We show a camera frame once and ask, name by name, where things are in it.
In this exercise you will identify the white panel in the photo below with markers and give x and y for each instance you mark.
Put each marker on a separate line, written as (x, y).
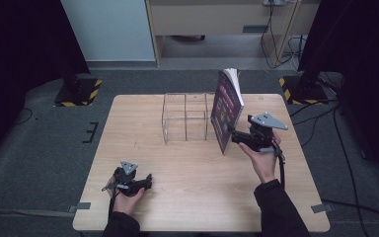
(112, 29)

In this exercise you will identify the purple magazine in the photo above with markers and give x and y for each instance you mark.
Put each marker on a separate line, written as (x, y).
(227, 108)

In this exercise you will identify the clear acrylic organizer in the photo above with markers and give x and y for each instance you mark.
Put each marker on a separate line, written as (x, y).
(184, 118)

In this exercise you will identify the person's right hand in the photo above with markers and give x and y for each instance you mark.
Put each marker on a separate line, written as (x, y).
(263, 163)

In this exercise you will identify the black yellow striped stand base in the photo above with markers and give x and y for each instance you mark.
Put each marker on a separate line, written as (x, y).
(79, 94)
(304, 90)

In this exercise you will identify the grey tape piece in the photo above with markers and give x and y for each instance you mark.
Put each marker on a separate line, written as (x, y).
(80, 207)
(322, 208)

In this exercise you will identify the beige wooden cabinet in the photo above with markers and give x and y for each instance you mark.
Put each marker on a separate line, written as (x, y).
(210, 18)

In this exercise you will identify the person's left hand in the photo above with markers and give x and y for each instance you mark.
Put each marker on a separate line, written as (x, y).
(126, 202)

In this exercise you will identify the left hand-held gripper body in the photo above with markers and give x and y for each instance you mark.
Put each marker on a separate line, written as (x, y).
(126, 181)

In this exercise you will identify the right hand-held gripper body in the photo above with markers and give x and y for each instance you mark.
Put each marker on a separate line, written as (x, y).
(261, 133)

